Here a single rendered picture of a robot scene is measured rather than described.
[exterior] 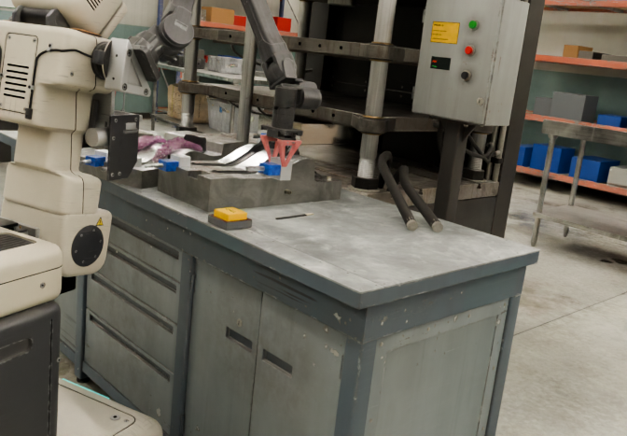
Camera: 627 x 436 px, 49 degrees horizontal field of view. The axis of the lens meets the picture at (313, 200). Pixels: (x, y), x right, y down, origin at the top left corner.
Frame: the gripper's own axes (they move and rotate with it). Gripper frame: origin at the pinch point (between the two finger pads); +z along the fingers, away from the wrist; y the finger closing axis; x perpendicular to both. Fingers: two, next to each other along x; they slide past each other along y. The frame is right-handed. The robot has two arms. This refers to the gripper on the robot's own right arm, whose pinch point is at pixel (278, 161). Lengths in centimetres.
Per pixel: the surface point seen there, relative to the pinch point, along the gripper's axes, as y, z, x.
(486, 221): 21, 31, -136
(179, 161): 26.6, 4.9, 13.5
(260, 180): 10.3, 7.3, -3.0
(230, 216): -5.6, 12.3, 17.8
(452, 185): 0, 9, -79
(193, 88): 136, -8, -58
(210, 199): 9.9, 11.8, 13.5
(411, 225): -24.4, 13.0, -29.0
